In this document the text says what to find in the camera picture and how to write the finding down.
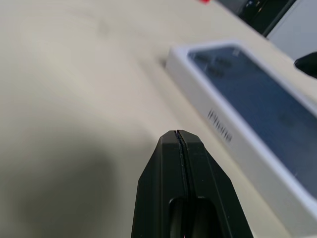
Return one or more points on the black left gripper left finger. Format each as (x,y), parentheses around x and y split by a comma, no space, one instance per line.
(156,188)

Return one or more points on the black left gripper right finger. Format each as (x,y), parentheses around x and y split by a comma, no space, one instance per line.
(213,188)

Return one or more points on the white box lid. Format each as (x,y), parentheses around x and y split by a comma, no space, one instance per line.
(223,111)

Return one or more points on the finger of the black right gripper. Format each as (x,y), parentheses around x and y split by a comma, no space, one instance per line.
(309,64)

